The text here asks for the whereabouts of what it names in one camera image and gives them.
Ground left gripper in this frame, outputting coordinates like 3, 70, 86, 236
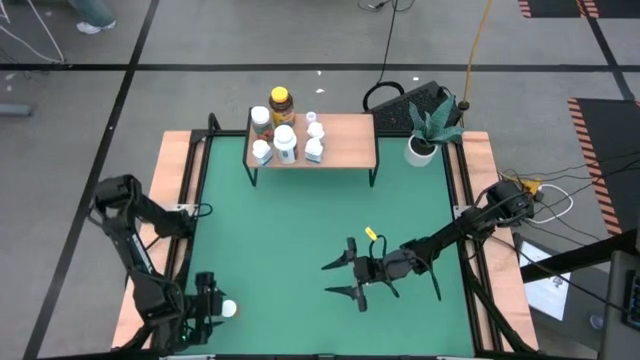
167, 272, 226, 346

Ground white floor cable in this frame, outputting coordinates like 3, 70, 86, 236
0, 0, 66, 65

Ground wooden shelf black metal legs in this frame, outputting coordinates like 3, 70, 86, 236
242, 107, 380, 189

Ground black cable loop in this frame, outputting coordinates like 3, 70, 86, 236
361, 80, 406, 113

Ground black mat hazard stripe edge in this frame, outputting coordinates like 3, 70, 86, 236
566, 97, 640, 237
517, 0, 640, 20

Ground white pill bottle blue label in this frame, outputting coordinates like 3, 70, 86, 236
306, 121, 327, 144

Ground white power cable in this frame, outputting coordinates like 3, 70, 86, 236
527, 183, 575, 225

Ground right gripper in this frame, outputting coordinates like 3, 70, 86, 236
320, 236, 419, 314

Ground green table mat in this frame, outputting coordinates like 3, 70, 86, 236
172, 134, 476, 357

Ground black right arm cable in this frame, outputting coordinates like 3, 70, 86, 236
368, 233, 444, 302

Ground gray flat bar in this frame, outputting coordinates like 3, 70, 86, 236
0, 103, 34, 118

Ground rectangular white bottle blue label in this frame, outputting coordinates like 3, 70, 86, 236
303, 136, 326, 165

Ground small white bottle blue label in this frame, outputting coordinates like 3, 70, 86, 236
251, 138, 275, 167

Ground yellow cord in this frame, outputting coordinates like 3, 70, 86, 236
459, 0, 496, 112

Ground white bottle dark red label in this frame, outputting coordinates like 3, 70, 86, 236
272, 123, 300, 166

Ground gummy bottle white cap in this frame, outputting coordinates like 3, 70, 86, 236
249, 105, 275, 143

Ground person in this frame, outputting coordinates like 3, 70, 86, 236
67, 0, 118, 36

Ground snake plant white pot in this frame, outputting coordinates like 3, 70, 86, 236
403, 94, 465, 168

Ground white round bottle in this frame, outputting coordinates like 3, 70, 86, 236
219, 298, 240, 320

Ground black perforated computer case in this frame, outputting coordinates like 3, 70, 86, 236
374, 80, 464, 135

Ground thin black floor cable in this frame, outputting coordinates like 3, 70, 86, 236
377, 0, 401, 85

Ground gray cabinet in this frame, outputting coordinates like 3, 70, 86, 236
597, 249, 640, 360

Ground amber bottle yellow cap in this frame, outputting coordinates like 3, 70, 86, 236
268, 85, 296, 127

